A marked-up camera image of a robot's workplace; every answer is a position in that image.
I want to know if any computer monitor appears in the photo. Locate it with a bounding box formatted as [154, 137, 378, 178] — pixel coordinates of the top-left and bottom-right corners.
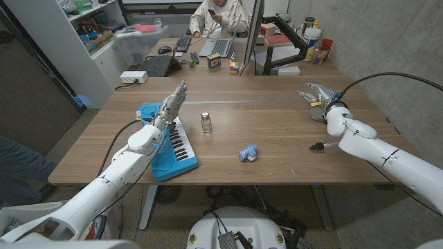
[243, 0, 266, 66]

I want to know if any grey table leg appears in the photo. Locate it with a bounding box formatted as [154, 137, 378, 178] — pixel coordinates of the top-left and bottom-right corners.
[310, 185, 335, 232]

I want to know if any white shelf cabinet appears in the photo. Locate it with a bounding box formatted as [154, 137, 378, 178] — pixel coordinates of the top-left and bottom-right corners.
[3, 0, 131, 109]

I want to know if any clear plastic jar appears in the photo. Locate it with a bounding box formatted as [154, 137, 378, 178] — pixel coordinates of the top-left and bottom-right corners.
[313, 46, 329, 65]

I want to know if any black lidded jar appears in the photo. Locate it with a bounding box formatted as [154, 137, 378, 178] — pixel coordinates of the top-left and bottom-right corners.
[302, 17, 316, 35]

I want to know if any black laptop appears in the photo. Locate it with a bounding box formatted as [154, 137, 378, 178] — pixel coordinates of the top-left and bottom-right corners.
[137, 54, 183, 77]

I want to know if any black keyboard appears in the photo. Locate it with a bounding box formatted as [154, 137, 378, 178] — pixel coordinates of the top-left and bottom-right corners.
[174, 34, 192, 53]

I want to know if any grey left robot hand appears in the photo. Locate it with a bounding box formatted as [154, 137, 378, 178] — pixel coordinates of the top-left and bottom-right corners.
[152, 80, 188, 131]

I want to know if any white power strip box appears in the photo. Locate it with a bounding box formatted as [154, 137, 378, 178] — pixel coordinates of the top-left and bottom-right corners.
[120, 71, 149, 84]

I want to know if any flat white box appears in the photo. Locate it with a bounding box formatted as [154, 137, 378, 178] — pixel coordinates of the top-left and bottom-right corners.
[276, 65, 301, 77]

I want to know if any silver laptop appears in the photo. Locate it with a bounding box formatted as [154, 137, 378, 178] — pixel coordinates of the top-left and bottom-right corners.
[199, 20, 242, 58]

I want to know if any red book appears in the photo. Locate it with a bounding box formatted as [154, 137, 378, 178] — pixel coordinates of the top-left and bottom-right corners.
[264, 33, 293, 47]

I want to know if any blue jeans leg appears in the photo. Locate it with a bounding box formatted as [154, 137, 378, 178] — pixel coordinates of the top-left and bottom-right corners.
[0, 135, 58, 208]

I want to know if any white plastic tub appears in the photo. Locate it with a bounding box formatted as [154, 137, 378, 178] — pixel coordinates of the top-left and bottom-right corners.
[302, 27, 322, 62]

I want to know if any cardboard box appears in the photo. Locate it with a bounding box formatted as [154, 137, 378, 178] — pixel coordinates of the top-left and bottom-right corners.
[84, 29, 114, 53]

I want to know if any pink flat item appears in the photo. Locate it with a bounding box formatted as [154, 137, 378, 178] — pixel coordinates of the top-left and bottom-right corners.
[134, 24, 159, 34]

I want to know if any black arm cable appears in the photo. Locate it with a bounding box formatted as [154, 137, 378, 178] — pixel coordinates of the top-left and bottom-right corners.
[337, 71, 443, 100]
[96, 117, 155, 178]

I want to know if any small yellow blue tin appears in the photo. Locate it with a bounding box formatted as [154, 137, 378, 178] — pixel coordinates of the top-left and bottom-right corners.
[206, 53, 222, 69]

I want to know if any glass shaker bottle silver cap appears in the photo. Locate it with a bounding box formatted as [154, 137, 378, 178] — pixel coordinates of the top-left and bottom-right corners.
[201, 111, 213, 134]

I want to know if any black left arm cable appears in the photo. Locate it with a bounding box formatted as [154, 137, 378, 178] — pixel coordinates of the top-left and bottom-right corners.
[96, 117, 155, 178]

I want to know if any small black object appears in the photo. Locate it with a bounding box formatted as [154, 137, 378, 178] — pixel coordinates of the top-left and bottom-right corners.
[309, 137, 342, 156]

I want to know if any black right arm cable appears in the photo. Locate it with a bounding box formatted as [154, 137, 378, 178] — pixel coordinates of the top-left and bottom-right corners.
[337, 71, 443, 100]

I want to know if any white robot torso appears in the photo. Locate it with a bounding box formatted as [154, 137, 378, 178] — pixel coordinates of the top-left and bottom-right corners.
[186, 206, 287, 249]

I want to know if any person in cream jacket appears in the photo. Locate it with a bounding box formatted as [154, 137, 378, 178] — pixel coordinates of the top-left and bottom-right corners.
[189, 0, 248, 39]

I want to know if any small tan box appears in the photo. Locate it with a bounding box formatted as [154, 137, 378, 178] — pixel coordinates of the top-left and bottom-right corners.
[259, 22, 278, 37]

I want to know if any blue toy piano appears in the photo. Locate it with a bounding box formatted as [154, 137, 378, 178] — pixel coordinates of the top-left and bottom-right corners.
[138, 102, 200, 183]

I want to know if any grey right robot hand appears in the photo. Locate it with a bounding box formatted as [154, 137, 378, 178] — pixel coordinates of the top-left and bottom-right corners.
[296, 82, 343, 112]

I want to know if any clear plastic storage bin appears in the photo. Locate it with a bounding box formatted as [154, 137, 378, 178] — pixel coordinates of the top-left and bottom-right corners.
[112, 24, 170, 66]

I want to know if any white table leg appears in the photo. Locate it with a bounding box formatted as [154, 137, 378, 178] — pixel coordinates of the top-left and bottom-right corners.
[138, 185, 159, 232]

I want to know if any black round fan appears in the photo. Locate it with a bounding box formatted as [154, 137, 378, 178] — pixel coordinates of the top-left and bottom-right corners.
[154, 185, 183, 205]

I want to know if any blue toy camera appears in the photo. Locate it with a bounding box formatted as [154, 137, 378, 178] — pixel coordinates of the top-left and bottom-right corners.
[237, 144, 260, 163]

